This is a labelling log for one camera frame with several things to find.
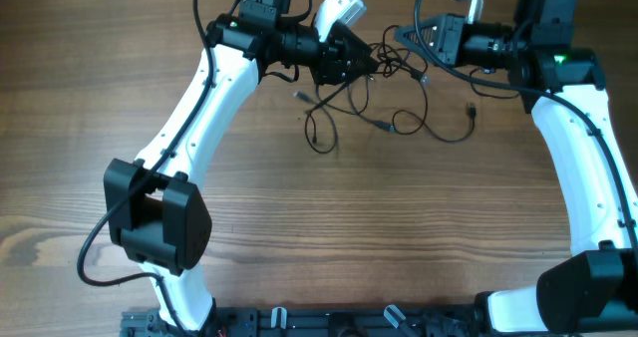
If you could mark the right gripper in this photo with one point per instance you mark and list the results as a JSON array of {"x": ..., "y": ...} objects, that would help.
[{"x": 451, "y": 39}]

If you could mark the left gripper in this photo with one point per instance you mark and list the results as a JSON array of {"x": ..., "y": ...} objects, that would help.
[{"x": 336, "y": 55}]

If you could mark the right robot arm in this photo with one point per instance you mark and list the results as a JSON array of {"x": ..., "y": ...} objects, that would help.
[{"x": 563, "y": 88}]

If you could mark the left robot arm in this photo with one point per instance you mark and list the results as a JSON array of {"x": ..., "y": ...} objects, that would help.
[{"x": 155, "y": 210}]

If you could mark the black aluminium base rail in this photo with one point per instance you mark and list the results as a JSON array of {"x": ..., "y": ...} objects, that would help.
[{"x": 444, "y": 321}]

